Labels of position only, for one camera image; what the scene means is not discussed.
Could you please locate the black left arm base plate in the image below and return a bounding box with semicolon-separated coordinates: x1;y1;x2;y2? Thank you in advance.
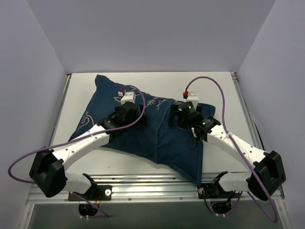
76;174;112;201

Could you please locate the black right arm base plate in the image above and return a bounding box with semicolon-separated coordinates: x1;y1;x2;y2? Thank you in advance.
197;182;239;199

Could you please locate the purple cable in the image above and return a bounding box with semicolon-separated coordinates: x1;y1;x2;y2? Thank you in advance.
8;84;146;184
185;76;279;223

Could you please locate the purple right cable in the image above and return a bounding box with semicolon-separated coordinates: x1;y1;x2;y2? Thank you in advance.
185;76;279;223

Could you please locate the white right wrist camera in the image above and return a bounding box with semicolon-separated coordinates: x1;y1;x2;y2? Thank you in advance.
183;91;199;108

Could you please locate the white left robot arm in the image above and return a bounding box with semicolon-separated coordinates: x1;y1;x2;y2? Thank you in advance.
29;102;146;200

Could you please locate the aluminium rail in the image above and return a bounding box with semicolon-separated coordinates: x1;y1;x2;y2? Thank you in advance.
49;73;71;146
231;72;265;150
27;173;285;205

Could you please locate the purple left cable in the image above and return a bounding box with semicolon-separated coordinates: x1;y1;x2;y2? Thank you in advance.
8;84;146;184

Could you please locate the blue embroidered pillowcase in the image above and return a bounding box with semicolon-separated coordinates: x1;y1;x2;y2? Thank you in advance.
70;75;203;185

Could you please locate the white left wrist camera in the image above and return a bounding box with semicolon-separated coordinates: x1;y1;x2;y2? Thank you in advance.
118;91;136;105

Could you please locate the aluminium right side rail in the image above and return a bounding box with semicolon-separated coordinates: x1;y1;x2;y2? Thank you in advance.
231;72;265;150

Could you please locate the aluminium front rail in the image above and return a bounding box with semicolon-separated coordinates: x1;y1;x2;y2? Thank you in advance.
27;173;285;205

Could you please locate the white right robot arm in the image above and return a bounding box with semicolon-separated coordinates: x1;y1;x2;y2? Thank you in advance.
169;102;286;201

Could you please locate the aluminium left side rail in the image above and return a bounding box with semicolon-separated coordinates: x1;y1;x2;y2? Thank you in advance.
49;73;71;146

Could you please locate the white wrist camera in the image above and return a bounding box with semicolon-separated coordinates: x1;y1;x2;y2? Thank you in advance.
183;91;199;108
118;91;136;105

